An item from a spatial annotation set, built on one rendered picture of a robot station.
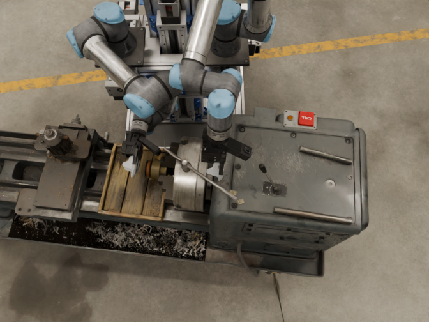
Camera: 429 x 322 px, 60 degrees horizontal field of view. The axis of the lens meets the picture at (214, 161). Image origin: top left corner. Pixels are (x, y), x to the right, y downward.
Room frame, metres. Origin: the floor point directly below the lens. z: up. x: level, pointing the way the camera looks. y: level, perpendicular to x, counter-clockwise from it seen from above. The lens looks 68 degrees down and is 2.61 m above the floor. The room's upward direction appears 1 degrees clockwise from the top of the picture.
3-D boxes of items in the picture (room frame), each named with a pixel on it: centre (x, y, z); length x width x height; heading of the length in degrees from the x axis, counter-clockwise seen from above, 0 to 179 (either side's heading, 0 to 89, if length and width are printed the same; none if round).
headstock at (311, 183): (0.53, -0.30, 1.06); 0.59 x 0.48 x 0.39; 84
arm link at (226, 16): (1.17, -0.05, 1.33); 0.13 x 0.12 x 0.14; 75
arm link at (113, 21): (1.16, 0.46, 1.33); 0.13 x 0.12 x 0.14; 133
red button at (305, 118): (0.73, -0.37, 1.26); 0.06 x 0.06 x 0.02; 84
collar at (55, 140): (0.70, 0.70, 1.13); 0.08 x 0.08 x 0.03
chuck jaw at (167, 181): (0.47, 0.19, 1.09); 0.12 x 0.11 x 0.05; 174
